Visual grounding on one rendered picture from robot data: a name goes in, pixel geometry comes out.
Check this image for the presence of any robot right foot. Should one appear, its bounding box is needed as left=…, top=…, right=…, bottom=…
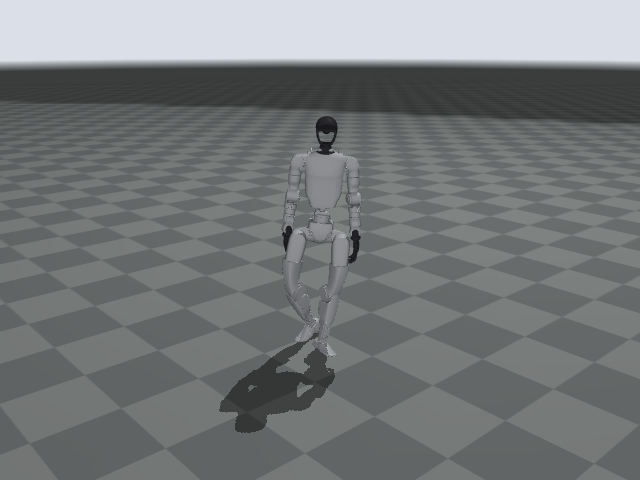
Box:
left=295, top=317, right=319, bottom=342

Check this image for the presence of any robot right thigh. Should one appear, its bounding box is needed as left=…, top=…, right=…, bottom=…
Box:
left=283, top=226, right=309, bottom=299

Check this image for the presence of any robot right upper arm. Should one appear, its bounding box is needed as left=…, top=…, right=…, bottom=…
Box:
left=287, top=153, right=307, bottom=202

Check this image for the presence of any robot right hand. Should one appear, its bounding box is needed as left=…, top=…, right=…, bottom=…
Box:
left=282, top=226, right=292, bottom=252

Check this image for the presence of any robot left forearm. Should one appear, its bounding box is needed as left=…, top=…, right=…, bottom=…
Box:
left=348, top=195, right=361, bottom=236

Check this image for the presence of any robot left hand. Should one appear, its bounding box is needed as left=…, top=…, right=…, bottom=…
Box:
left=348, top=230, right=361, bottom=263

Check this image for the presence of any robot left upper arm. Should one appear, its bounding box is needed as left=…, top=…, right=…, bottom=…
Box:
left=343, top=155, right=361, bottom=205

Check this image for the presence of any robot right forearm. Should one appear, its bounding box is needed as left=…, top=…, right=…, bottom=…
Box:
left=281, top=189, right=297, bottom=233

